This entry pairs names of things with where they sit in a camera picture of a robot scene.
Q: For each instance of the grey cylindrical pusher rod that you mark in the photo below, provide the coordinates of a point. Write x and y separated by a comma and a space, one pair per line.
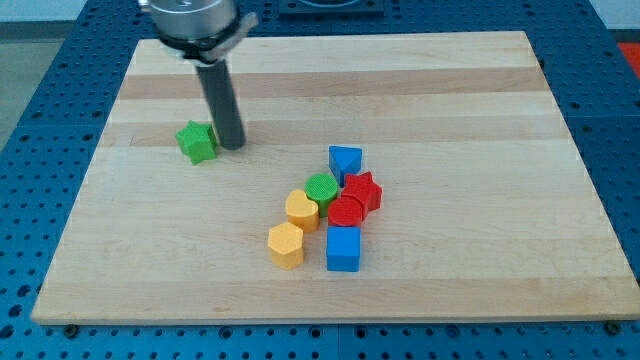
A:
220, 96

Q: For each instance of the green star block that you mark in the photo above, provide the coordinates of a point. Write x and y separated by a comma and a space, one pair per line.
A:
197, 141

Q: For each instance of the red star block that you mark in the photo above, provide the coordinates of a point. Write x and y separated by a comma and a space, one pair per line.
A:
363, 189

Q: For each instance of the wooden board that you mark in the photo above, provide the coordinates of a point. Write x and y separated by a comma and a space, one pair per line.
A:
385, 178

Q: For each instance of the blue triangle block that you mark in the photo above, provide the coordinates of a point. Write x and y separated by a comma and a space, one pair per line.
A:
343, 161

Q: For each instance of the green cylinder block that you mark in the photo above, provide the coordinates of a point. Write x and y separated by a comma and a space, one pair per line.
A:
322, 189

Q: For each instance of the yellow heart block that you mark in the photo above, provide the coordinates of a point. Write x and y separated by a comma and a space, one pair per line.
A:
301, 211

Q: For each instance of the yellow hexagon block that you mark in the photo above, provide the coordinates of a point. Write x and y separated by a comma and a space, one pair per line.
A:
285, 243

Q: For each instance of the red cylinder block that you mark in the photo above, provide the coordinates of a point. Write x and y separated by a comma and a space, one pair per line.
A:
345, 212

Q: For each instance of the blue cube block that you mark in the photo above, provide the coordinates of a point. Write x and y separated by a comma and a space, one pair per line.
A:
343, 249

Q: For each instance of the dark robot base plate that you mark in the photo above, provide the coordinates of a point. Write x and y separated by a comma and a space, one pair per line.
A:
330, 7

